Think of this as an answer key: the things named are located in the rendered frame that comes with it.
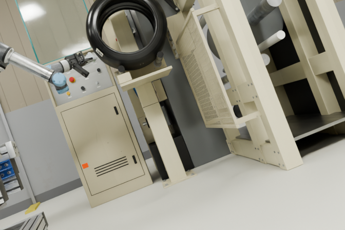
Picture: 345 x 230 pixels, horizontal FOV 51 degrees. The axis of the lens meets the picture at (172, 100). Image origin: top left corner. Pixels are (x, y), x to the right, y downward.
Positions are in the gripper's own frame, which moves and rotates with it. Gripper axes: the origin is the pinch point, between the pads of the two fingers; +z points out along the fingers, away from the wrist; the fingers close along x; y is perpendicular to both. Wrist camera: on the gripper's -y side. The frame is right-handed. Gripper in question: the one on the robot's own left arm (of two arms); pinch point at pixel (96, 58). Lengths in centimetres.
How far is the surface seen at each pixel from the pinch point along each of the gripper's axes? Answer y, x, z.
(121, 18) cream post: 29, 15, 43
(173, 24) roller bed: 5, -4, 69
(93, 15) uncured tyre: 26.0, -8.9, 8.4
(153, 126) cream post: -56, 27, 30
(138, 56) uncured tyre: -12.2, -13.3, 22.1
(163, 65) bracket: -19, 10, 53
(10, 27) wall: 168, 278, 40
